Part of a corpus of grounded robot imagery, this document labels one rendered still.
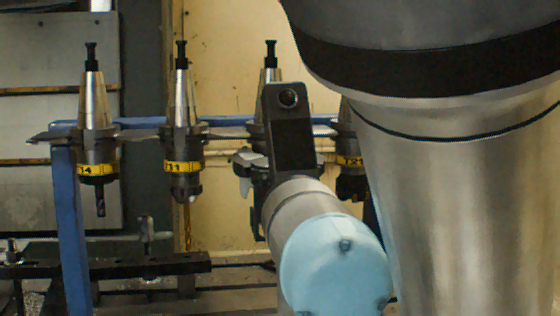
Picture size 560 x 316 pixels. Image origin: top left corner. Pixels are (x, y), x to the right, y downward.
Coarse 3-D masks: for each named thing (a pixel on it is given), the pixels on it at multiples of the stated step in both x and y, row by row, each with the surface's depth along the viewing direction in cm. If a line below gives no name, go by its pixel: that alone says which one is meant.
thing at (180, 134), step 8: (160, 128) 61; (168, 128) 60; (176, 128) 61; (184, 128) 60; (192, 128) 60; (200, 128) 61; (208, 128) 63; (168, 136) 61; (176, 136) 61; (184, 136) 61; (192, 136) 61; (200, 136) 62; (160, 144) 62; (168, 144) 61; (176, 144) 61; (184, 144) 61; (192, 144) 61; (200, 144) 61
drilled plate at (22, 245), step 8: (0, 248) 84; (24, 248) 84; (0, 256) 79; (24, 256) 83; (32, 256) 87; (0, 280) 72; (8, 280) 75; (0, 288) 72; (8, 288) 75; (0, 296) 71; (8, 296) 75; (0, 304) 71
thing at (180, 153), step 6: (168, 150) 62; (174, 150) 61; (180, 150) 61; (186, 150) 61; (192, 150) 62; (198, 150) 62; (168, 156) 62; (174, 156) 61; (180, 156) 61; (186, 156) 61; (192, 156) 62; (198, 156) 62
